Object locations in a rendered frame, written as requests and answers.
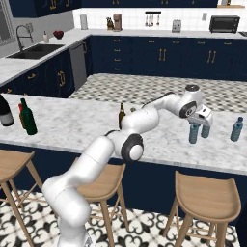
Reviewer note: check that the grey-framed window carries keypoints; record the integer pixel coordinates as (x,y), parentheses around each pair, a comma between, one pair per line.
(4,25)

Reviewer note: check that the black rail with hanging tools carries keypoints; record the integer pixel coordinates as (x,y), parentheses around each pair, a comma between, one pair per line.
(152,17)

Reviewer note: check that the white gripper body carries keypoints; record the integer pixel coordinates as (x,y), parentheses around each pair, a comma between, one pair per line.
(201,121)

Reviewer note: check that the silver toaster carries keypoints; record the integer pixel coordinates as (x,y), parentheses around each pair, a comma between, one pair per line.
(176,26)

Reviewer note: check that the dark blue sink-side cupboards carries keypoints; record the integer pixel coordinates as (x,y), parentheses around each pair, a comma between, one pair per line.
(48,77)

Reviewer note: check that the dark blue island base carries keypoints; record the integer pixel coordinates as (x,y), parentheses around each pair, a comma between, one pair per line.
(151,183)

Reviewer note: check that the green glass bottle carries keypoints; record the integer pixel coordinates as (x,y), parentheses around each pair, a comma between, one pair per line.
(29,120)

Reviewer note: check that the white paper towel roll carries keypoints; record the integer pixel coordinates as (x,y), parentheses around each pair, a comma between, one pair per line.
(83,21)

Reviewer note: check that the red bowl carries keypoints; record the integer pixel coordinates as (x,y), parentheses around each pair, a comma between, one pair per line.
(58,34)

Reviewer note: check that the dark blue wall cupboards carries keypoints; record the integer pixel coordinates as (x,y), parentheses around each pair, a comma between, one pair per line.
(96,4)

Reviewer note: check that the clear blue plastic bottle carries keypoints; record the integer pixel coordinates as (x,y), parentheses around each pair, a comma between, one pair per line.
(194,135)
(236,129)

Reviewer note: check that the wooden wall shelf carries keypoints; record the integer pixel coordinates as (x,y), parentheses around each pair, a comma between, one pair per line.
(231,5)

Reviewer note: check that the grey wall socket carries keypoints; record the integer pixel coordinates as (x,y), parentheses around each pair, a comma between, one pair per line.
(29,27)
(204,16)

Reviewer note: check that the wooden bar stool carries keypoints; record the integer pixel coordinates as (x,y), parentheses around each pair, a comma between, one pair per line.
(13,162)
(106,185)
(205,196)

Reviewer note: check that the steel spring tap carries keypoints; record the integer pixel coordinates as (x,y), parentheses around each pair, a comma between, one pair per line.
(20,37)

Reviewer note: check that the brown glass beer bottle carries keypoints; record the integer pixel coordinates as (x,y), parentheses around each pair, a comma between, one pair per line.
(121,115)

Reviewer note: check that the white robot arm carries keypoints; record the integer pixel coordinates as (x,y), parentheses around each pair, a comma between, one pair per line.
(96,154)

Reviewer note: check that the dark white-labelled wine bottle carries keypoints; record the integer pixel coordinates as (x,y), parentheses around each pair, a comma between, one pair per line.
(5,112)

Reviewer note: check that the black hob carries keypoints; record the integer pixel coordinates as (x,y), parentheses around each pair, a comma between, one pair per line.
(243,33)

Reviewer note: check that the dark knife block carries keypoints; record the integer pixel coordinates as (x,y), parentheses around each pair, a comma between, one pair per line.
(110,24)

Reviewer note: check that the grey dishwasher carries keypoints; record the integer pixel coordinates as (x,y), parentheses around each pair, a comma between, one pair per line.
(78,66)

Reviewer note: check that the red-brown glass bottle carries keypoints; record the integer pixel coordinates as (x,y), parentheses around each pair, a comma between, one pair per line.
(21,118)

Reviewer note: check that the black kitchen sink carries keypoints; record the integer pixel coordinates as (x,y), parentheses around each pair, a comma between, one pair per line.
(37,50)

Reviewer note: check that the dark blue long cupboard run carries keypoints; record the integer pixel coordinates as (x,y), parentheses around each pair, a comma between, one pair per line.
(180,59)

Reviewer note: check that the black toaster oven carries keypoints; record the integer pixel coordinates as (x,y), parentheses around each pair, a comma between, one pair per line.
(224,24)

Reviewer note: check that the white soap dispenser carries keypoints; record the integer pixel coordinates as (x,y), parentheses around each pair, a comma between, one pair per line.
(46,37)

